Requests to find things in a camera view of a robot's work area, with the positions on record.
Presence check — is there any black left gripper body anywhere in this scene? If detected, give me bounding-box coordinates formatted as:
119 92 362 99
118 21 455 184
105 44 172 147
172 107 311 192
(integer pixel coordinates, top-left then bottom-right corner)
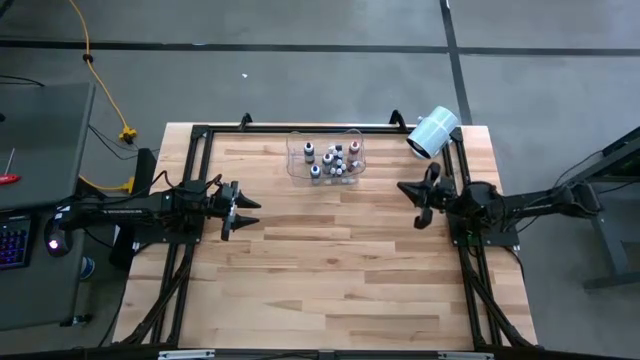
209 180 241 242

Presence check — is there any black metal stand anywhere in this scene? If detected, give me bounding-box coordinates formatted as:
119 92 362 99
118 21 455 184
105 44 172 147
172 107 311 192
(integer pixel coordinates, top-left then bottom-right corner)
549 124 640 291

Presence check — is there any black backlit keyboard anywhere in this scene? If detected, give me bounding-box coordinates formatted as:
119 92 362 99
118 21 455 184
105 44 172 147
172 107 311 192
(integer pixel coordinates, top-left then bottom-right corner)
0 213 34 271

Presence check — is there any black computer mouse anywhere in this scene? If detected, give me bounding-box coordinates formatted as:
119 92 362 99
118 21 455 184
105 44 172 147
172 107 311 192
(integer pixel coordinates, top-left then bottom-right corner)
43 219 75 259

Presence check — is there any silver metal bracket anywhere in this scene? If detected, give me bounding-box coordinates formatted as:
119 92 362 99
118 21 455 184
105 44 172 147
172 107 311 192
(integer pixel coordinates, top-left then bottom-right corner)
437 351 496 360
157 349 216 360

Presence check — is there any red-handled screwdriver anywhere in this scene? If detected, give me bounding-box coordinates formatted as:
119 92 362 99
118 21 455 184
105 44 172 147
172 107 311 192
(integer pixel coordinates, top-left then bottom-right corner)
0 147 22 187

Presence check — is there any yellow extension cable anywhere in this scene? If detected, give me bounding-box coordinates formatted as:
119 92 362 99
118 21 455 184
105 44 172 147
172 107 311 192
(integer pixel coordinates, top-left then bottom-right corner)
67 0 139 195

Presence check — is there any white cylindrical spotlight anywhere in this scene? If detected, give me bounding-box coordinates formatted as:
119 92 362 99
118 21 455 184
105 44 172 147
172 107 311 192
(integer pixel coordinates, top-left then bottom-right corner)
405 104 464 161

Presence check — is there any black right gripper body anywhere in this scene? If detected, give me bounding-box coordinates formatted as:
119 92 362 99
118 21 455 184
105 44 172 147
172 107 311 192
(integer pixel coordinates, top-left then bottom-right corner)
414 162 459 230

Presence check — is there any grey desk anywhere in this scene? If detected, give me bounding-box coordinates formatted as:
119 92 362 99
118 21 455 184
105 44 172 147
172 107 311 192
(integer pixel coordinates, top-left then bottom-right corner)
0 82 96 332

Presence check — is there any clear plastic bin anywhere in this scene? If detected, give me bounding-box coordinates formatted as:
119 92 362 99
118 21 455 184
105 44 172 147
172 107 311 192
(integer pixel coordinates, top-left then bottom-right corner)
285 128 367 187

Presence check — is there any black desk caster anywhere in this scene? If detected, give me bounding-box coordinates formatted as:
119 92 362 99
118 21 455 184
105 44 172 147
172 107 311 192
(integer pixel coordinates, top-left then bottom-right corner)
59 312 94 329

